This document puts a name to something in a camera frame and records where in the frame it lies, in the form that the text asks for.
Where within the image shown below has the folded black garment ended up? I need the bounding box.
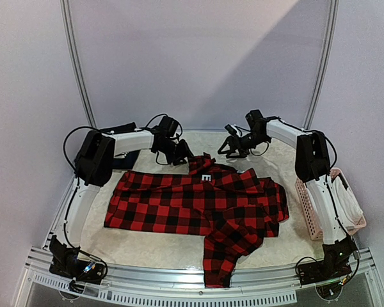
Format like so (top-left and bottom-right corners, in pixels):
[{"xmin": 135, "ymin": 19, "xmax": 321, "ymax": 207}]
[{"xmin": 100, "ymin": 122, "xmax": 137, "ymax": 134}]

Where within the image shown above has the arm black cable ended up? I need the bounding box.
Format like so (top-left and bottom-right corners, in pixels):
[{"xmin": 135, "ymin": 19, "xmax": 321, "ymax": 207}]
[
  {"xmin": 252, "ymin": 116, "xmax": 337, "ymax": 167},
  {"xmin": 62, "ymin": 112, "xmax": 184, "ymax": 180}
]

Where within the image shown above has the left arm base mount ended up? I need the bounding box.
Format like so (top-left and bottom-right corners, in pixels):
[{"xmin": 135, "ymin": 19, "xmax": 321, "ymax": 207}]
[{"xmin": 49, "ymin": 235, "xmax": 108, "ymax": 285}]

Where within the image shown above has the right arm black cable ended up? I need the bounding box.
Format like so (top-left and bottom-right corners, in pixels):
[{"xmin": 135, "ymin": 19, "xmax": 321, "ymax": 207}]
[{"xmin": 252, "ymin": 116, "xmax": 337, "ymax": 167}]

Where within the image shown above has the right aluminium corner post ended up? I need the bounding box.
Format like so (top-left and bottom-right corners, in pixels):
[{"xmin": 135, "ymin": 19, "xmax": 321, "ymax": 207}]
[{"xmin": 303, "ymin": 0, "xmax": 339, "ymax": 129}]

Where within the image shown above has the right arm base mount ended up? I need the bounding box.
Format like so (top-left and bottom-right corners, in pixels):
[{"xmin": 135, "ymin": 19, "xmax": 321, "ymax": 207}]
[{"xmin": 294, "ymin": 251, "xmax": 360, "ymax": 287}]

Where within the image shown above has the red black plaid shirt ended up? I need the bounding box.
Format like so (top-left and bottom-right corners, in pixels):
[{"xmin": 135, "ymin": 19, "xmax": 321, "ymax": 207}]
[{"xmin": 104, "ymin": 153, "xmax": 289, "ymax": 288}]

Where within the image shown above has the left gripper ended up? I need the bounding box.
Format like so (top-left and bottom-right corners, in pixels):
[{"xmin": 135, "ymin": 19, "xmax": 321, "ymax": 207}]
[{"xmin": 159, "ymin": 139, "xmax": 195, "ymax": 166}]

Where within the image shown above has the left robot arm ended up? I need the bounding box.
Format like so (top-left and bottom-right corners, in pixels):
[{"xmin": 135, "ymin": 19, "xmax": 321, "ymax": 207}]
[{"xmin": 46, "ymin": 113, "xmax": 192, "ymax": 251}]

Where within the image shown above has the aluminium front rail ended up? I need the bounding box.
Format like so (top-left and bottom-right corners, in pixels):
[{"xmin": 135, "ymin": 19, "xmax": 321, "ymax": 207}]
[{"xmin": 14, "ymin": 248, "xmax": 384, "ymax": 306}]

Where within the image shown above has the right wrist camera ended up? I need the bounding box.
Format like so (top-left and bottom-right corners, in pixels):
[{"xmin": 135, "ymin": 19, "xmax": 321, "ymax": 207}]
[{"xmin": 225, "ymin": 124, "xmax": 241, "ymax": 137}]

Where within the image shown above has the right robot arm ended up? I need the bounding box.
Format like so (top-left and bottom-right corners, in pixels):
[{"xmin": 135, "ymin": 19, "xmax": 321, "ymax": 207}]
[{"xmin": 218, "ymin": 110, "xmax": 364, "ymax": 279}]

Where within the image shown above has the pink plastic laundry basket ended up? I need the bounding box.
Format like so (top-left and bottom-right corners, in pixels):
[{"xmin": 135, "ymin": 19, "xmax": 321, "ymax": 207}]
[{"xmin": 295, "ymin": 168, "xmax": 362, "ymax": 245}]

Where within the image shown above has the aluminium corner post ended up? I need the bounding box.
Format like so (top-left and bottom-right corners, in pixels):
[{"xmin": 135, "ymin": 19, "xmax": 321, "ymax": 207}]
[
  {"xmin": 303, "ymin": 0, "xmax": 339, "ymax": 129},
  {"xmin": 60, "ymin": 0, "xmax": 97, "ymax": 127}
]

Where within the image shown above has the folded navy blue garment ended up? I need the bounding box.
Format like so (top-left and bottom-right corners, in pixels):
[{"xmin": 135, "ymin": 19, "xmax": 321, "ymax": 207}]
[{"xmin": 111, "ymin": 150, "xmax": 140, "ymax": 170}]

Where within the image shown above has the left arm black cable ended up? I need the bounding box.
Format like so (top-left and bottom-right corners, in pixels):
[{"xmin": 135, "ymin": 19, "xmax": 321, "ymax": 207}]
[{"xmin": 62, "ymin": 112, "xmax": 184, "ymax": 180}]

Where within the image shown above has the left aluminium corner post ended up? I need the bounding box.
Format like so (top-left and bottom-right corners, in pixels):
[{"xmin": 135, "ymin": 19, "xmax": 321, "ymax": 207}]
[{"xmin": 60, "ymin": 0, "xmax": 97, "ymax": 127}]

